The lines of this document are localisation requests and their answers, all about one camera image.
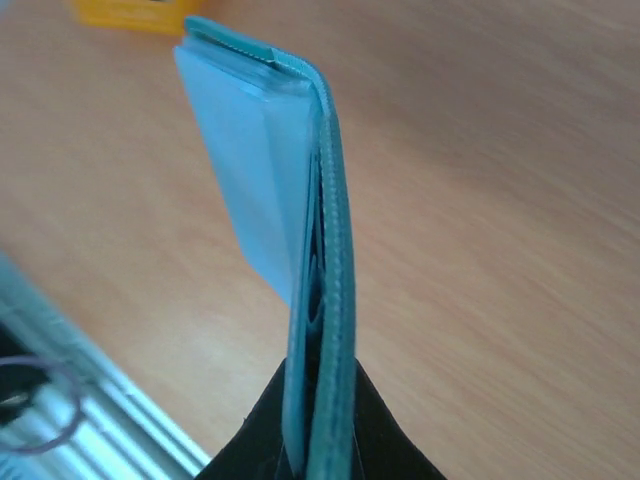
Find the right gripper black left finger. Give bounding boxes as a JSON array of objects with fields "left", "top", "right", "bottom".
[{"left": 195, "top": 361, "right": 295, "bottom": 480}]

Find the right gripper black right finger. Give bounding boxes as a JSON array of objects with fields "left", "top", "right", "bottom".
[{"left": 351, "top": 361, "right": 446, "bottom": 480}]

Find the teal leather card holder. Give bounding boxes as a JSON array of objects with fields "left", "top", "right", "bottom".
[{"left": 174, "top": 16, "right": 356, "bottom": 479}]

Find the small yellow bin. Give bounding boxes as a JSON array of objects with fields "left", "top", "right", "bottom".
[{"left": 69, "top": 0, "right": 205, "bottom": 35}]

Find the aluminium frame rail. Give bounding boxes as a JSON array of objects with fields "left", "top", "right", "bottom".
[{"left": 1, "top": 255, "right": 210, "bottom": 479}]

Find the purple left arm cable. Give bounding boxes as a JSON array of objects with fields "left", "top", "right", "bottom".
[{"left": 0, "top": 355, "right": 84, "bottom": 456}]

